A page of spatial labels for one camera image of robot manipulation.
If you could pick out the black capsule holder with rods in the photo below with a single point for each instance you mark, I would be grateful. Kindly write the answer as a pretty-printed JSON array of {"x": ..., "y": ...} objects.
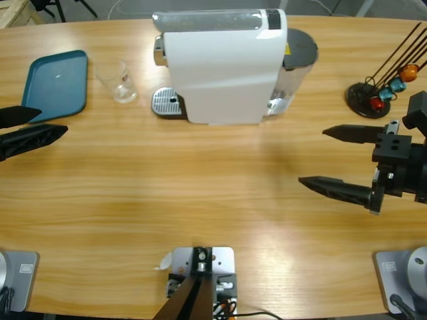
[{"x": 358, "y": 96}]

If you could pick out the orange coffee capsule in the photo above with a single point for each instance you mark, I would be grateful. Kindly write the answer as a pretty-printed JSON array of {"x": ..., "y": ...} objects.
[{"x": 409, "y": 72}]

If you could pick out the teal plastic tray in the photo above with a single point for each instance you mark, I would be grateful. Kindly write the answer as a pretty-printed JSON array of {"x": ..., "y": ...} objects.
[{"x": 56, "y": 86}]

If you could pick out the grey metal leg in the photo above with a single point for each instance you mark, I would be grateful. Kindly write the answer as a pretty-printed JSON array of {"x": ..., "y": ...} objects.
[{"x": 365, "y": 8}]

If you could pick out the clear glass cup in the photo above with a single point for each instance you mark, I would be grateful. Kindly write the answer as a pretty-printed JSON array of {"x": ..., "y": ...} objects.
[{"x": 121, "y": 93}]

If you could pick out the teal coffee capsule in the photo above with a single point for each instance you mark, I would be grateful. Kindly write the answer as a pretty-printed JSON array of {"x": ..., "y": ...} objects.
[
  {"x": 386, "y": 94},
  {"x": 398, "y": 85}
]

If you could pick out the white capsule coffee machine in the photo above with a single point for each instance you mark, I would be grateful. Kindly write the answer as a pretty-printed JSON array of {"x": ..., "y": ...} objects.
[{"x": 217, "y": 76}]

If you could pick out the white mount block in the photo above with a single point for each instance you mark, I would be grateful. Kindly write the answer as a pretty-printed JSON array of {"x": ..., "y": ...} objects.
[{"x": 223, "y": 263}]

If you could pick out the white tape tab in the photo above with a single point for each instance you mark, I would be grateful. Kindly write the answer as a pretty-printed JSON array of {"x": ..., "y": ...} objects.
[{"x": 165, "y": 261}]

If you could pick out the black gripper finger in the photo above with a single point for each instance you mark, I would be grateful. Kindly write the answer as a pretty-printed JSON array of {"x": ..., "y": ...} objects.
[
  {"x": 16, "y": 116},
  {"x": 30, "y": 140}
]

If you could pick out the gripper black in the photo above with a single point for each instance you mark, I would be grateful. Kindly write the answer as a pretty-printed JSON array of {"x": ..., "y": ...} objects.
[{"x": 403, "y": 170}]

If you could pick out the clear water tank dark lid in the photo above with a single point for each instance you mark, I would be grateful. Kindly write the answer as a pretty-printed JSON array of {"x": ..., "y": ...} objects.
[{"x": 300, "y": 46}]

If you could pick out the metal drip tray grille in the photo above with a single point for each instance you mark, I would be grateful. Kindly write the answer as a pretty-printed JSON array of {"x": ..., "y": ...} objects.
[{"x": 165, "y": 98}]

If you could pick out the black tripod legs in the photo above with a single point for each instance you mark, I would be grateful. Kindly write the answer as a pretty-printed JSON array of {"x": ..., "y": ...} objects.
[{"x": 60, "y": 8}]

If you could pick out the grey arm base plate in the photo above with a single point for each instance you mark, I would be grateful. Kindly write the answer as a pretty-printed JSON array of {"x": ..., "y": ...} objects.
[
  {"x": 390, "y": 276},
  {"x": 23, "y": 276}
]

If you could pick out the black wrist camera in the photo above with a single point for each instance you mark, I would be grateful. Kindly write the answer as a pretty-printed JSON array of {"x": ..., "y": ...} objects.
[{"x": 417, "y": 106}]

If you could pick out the red coffee capsule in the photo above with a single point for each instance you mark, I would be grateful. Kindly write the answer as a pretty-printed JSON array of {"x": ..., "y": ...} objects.
[{"x": 377, "y": 103}]

